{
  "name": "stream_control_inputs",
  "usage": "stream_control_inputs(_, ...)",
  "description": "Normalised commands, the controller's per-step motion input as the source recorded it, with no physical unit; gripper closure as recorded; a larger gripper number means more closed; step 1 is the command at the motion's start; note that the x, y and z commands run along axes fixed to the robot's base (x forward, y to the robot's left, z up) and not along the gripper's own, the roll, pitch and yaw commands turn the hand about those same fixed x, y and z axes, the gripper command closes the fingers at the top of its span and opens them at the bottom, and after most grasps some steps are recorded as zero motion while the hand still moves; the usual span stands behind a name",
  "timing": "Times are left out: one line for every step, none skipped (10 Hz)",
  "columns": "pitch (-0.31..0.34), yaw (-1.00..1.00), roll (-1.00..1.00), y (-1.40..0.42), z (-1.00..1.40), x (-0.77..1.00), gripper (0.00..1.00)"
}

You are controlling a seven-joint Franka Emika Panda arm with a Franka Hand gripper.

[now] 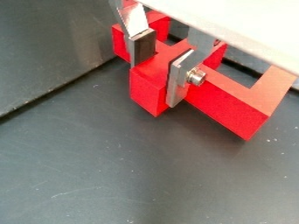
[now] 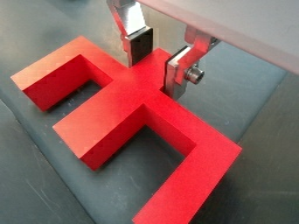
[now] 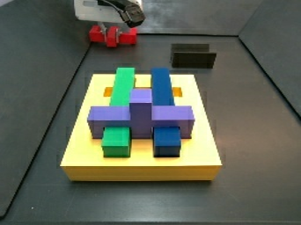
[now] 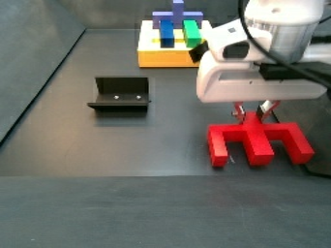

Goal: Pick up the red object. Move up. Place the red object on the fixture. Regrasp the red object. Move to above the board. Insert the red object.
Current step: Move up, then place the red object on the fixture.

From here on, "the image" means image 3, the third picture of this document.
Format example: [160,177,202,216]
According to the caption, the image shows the green long bar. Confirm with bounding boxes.
[102,68,135,157]

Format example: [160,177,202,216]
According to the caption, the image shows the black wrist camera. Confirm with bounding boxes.
[97,0,146,28]

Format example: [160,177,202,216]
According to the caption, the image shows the red cross-shaped block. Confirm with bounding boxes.
[89,25,138,47]

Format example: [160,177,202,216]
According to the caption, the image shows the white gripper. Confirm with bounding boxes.
[74,0,125,37]

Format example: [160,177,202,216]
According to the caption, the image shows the purple cross-shaped block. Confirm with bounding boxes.
[87,89,196,139]

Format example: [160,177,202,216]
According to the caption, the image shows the blue long bar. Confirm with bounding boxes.
[150,68,181,157]

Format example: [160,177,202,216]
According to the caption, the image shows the yellow base board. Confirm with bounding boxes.
[61,74,222,181]

